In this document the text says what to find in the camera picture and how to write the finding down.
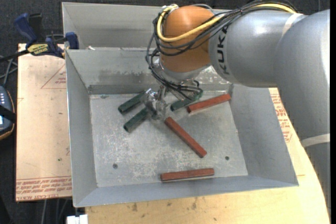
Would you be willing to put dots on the grey metal bin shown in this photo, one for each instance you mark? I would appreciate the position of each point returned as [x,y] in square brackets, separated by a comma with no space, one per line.
[162,149]

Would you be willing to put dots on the red-brown flat block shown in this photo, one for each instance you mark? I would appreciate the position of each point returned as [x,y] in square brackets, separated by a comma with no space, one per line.
[187,175]
[210,103]
[185,136]

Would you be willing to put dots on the brown cardboard board red print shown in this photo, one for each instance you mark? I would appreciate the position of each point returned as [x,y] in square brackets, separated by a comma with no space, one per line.
[39,118]

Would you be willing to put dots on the dark green flat block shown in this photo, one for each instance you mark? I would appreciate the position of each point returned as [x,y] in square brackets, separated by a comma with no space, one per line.
[130,105]
[179,105]
[135,122]

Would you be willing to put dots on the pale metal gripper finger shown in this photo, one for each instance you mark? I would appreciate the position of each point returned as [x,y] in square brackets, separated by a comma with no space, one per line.
[160,110]
[149,98]

